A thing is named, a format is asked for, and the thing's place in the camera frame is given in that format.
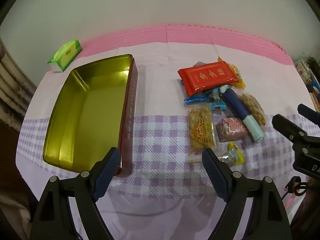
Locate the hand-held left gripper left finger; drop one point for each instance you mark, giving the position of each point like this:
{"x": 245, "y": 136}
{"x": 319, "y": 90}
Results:
{"x": 107, "y": 175}

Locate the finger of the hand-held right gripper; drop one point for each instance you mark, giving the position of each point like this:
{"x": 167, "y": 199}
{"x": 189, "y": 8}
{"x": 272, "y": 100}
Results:
{"x": 308, "y": 113}
{"x": 285, "y": 126}

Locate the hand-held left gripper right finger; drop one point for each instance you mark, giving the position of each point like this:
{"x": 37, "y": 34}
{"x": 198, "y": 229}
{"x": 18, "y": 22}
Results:
{"x": 217, "y": 177}

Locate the small yellow candy packet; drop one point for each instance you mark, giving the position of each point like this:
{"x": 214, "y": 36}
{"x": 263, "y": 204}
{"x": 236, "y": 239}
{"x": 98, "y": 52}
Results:
{"x": 233, "y": 155}

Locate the clear peanut brittle packet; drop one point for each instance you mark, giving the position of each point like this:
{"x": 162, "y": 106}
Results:
{"x": 255, "y": 108}

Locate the pink patterned cake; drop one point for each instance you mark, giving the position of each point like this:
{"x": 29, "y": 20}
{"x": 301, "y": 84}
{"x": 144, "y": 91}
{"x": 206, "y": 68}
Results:
{"x": 231, "y": 128}

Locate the navy and teal snack packet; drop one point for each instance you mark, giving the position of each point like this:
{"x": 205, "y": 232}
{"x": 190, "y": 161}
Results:
{"x": 237, "y": 105}

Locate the clear packet of yellow cakes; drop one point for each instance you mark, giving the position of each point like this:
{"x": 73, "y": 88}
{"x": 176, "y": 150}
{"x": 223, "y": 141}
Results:
{"x": 201, "y": 127}

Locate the gold and red tin box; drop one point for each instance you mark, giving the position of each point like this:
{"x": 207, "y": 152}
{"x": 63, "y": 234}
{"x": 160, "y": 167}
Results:
{"x": 95, "y": 110}

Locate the small blue candy packet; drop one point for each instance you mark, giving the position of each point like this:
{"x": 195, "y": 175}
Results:
{"x": 193, "y": 100}
{"x": 218, "y": 106}

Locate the orange-yellow nut snack packet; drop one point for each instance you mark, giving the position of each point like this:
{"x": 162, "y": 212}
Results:
{"x": 237, "y": 73}

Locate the red snack packet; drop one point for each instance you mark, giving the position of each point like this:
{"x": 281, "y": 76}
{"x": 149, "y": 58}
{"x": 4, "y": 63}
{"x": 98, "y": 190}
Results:
{"x": 207, "y": 77}

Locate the pink and purple checked bedsheet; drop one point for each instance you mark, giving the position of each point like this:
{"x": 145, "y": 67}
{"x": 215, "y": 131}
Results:
{"x": 160, "y": 135}

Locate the green tissue pack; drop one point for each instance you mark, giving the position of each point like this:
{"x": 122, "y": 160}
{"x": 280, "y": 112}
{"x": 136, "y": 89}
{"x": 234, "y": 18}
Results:
{"x": 66, "y": 55}

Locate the beige patterned curtain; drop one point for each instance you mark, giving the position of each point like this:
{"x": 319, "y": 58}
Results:
{"x": 12, "y": 85}

